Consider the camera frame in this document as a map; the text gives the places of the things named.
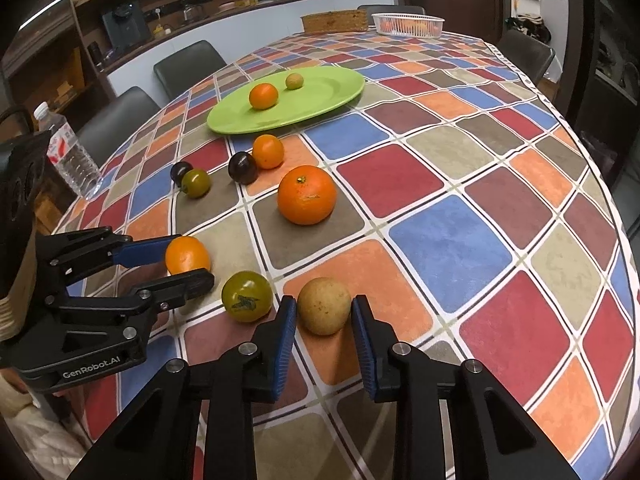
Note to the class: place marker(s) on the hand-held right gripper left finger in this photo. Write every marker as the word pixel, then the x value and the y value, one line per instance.
pixel 286 340

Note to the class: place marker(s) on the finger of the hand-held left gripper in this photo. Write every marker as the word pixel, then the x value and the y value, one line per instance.
pixel 145 249
pixel 175 290

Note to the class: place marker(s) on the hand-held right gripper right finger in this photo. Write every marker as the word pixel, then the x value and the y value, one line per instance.
pixel 362 340

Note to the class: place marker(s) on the small orange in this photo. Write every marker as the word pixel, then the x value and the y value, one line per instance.
pixel 263 96
pixel 268 151
pixel 187 255

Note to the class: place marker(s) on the large tan round fruit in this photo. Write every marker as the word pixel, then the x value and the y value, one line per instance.
pixel 324 306

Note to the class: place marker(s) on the large green tomato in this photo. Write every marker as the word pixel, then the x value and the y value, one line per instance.
pixel 247 296

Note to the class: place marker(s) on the small green tomato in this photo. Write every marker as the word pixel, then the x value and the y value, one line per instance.
pixel 196 183

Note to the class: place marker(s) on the dark purple plum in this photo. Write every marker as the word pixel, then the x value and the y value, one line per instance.
pixel 243 167
pixel 178 170

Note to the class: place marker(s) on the large orange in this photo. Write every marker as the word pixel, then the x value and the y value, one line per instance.
pixel 306 195

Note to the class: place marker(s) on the green plate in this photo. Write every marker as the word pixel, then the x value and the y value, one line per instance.
pixel 320 95

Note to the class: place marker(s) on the white quilted clothing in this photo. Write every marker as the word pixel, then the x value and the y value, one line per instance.
pixel 40 440

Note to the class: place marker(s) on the clear plastic water bottle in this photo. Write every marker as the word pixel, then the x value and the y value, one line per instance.
pixel 75 160

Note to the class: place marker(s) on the dark leather chair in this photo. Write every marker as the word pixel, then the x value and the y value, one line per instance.
pixel 395 8
pixel 525 55
pixel 115 120
pixel 190 65

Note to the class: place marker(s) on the small tan round fruit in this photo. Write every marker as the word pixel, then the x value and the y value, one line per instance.
pixel 294 81

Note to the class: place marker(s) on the black coffee machine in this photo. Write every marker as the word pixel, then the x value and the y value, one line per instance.
pixel 125 22

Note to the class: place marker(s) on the glass kettle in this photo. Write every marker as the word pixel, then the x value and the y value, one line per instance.
pixel 190 12

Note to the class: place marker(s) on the white counter cabinet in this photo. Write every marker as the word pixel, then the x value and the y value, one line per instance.
pixel 260 25

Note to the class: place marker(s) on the brown wicker box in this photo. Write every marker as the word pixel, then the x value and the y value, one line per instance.
pixel 334 22

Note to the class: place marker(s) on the white plastic basket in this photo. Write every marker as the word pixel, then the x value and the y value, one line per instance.
pixel 407 30

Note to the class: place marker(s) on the orange in basket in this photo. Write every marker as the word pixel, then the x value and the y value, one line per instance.
pixel 417 24

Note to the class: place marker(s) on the glass sliding door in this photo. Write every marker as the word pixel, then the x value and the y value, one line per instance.
pixel 610 85

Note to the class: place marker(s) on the hanging clothes and bags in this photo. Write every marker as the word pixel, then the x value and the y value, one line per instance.
pixel 527 25

